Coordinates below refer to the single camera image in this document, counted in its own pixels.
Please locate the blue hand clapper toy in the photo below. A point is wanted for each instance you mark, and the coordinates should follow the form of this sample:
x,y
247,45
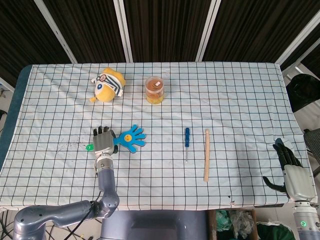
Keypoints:
x,y
128,138

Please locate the white checkered tablecloth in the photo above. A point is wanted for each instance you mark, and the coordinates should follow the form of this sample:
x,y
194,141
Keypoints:
x,y
175,112

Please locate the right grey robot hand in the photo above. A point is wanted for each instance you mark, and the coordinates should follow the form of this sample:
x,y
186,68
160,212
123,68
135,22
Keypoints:
x,y
298,182

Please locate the clear jar orange contents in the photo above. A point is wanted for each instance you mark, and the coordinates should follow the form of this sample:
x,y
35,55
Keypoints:
x,y
154,90

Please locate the wooden stick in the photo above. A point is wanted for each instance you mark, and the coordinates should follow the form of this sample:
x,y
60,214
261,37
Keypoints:
x,y
207,155

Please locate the black trash bag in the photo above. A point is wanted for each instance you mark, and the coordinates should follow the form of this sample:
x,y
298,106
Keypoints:
x,y
303,92

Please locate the yellow plush toy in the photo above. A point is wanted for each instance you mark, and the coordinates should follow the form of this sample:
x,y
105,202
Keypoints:
x,y
107,92

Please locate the cardboard box with trash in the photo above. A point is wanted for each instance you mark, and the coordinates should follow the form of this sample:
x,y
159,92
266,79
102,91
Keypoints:
x,y
235,222

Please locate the grey robot torso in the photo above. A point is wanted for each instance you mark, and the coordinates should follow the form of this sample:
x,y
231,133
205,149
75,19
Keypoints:
x,y
155,227

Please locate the white metal frame post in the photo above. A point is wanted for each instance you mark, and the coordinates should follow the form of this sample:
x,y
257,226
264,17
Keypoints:
x,y
57,32
208,30
123,30
297,40

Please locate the green bag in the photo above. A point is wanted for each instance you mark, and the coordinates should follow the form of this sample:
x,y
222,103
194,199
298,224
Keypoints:
x,y
272,232

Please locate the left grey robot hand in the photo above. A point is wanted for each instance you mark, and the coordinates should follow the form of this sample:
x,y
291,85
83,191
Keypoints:
x,y
102,142

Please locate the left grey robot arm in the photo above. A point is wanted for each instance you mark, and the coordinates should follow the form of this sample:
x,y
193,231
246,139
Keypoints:
x,y
106,180

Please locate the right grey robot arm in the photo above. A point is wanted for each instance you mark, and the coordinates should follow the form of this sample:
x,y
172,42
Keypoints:
x,y
306,225

